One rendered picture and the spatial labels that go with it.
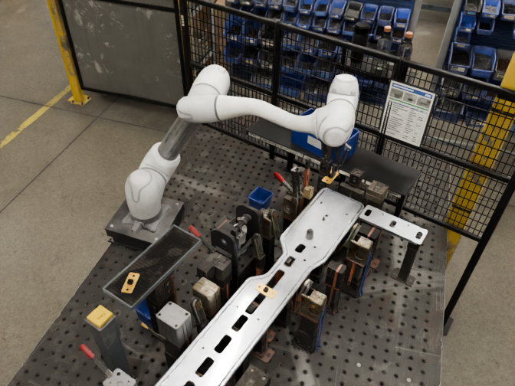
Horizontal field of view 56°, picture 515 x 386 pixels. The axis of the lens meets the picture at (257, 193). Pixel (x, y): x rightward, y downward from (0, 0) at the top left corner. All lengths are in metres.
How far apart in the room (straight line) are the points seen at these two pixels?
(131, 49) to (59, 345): 2.77
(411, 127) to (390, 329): 0.93
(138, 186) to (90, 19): 2.43
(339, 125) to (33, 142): 3.43
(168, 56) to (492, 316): 3.06
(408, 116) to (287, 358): 1.21
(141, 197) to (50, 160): 2.14
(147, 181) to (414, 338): 1.36
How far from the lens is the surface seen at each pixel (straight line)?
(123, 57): 4.44
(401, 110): 2.35
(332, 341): 2.14
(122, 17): 4.26
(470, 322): 3.28
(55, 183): 4.08
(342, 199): 2.26
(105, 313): 1.70
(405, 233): 2.18
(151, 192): 2.27
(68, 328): 2.27
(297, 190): 2.13
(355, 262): 2.11
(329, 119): 1.58
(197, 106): 1.88
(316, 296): 1.83
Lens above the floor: 2.53
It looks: 43 degrees down
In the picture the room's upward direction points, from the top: 1 degrees clockwise
